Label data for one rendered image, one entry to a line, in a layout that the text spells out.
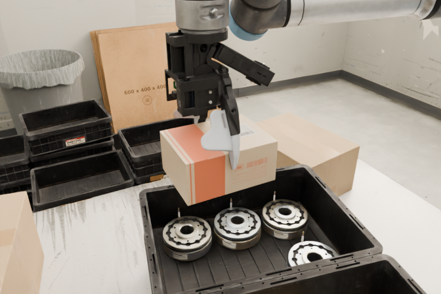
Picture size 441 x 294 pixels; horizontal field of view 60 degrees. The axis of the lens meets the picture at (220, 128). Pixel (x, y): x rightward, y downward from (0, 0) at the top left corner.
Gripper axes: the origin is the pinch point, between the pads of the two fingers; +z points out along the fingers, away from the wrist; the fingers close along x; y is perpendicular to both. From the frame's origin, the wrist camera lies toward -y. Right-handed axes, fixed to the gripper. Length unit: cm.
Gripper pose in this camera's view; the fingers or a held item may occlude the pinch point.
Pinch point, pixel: (217, 147)
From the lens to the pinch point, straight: 64.0
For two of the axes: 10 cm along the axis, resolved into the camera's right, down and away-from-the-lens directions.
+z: 0.1, 8.9, 4.5
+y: -9.0, 2.0, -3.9
